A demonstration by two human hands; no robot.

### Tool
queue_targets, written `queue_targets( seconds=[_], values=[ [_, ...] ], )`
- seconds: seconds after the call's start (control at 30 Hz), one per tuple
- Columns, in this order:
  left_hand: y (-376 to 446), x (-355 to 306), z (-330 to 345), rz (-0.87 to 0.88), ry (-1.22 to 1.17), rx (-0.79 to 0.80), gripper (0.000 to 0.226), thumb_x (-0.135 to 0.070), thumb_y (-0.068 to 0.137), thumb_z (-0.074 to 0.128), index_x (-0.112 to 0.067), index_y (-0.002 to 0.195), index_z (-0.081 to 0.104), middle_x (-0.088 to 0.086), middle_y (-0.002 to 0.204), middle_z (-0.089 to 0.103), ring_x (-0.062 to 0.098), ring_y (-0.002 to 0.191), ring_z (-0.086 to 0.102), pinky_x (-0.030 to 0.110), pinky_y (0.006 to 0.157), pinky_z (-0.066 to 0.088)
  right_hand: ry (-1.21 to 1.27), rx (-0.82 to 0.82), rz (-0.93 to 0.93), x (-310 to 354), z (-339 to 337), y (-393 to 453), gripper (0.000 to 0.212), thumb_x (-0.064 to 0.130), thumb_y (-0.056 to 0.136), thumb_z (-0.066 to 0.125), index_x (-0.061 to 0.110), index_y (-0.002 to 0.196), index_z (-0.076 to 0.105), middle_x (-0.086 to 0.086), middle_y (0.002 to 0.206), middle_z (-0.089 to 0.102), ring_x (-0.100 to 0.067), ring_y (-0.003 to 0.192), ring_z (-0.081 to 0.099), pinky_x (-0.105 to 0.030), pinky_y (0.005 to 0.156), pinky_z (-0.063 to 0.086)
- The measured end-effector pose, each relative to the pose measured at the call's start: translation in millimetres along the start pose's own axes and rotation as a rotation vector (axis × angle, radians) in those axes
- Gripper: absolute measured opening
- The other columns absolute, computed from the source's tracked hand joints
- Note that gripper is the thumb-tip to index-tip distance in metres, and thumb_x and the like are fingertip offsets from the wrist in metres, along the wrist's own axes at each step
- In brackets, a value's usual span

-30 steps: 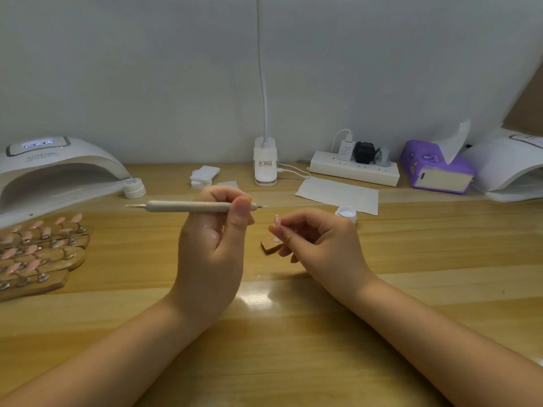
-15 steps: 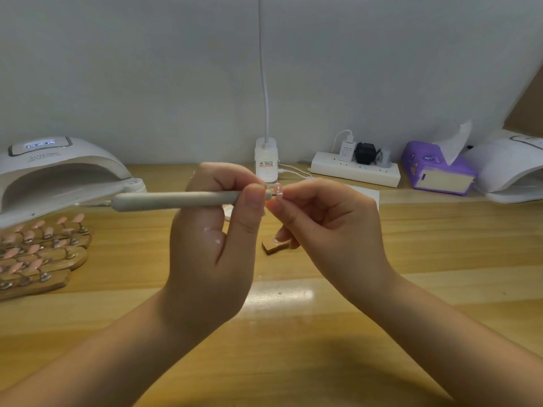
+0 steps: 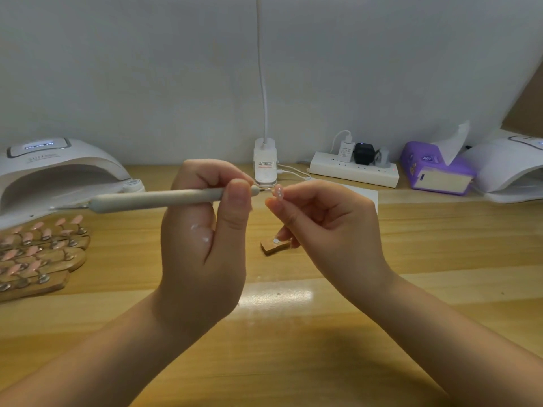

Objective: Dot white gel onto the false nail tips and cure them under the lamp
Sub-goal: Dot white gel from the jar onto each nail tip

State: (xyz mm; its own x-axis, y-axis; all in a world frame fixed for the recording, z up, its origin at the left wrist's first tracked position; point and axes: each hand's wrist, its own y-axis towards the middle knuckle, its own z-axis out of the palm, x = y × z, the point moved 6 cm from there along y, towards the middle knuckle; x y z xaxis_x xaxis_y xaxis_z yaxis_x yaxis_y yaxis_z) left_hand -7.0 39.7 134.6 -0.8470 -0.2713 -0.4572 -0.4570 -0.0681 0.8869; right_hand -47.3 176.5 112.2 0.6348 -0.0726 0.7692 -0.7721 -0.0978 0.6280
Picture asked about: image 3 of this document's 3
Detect wooden stands with pink nails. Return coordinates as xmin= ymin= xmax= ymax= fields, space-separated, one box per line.
xmin=0 ymin=214 xmax=90 ymax=304

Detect black plug adapter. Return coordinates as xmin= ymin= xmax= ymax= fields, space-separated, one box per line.
xmin=354 ymin=142 xmax=378 ymax=166

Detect white power strip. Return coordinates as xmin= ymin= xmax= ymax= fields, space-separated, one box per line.
xmin=309 ymin=150 xmax=400 ymax=189

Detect person's right forearm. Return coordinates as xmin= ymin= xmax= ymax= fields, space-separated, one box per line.
xmin=360 ymin=271 xmax=543 ymax=407

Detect wooden nail holder strip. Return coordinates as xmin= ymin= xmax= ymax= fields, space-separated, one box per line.
xmin=260 ymin=237 xmax=298 ymax=257

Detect white nail lamp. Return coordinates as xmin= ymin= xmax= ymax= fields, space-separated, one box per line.
xmin=465 ymin=131 xmax=543 ymax=204
xmin=0 ymin=137 xmax=145 ymax=231

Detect white paper sheet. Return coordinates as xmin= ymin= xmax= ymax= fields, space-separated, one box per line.
xmin=348 ymin=186 xmax=380 ymax=213

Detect purple tissue box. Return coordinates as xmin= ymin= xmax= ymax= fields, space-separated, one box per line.
xmin=400 ymin=141 xmax=476 ymax=196

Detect brown wooden board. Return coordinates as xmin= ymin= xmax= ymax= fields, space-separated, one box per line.
xmin=501 ymin=63 xmax=543 ymax=141

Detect grey dotting pen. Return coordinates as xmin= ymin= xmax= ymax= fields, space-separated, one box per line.
xmin=51 ymin=184 xmax=261 ymax=214

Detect white tissue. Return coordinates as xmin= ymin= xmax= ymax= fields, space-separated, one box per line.
xmin=433 ymin=121 xmax=471 ymax=166

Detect person's left forearm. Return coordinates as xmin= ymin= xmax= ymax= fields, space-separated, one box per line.
xmin=0 ymin=292 xmax=213 ymax=407

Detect person's right hand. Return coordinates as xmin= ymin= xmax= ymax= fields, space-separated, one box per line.
xmin=265 ymin=180 xmax=395 ymax=306

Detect person's left hand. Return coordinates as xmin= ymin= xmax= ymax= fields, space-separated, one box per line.
xmin=157 ymin=159 xmax=256 ymax=334

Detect white desk lamp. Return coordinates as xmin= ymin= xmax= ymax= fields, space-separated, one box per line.
xmin=253 ymin=0 xmax=279 ymax=185

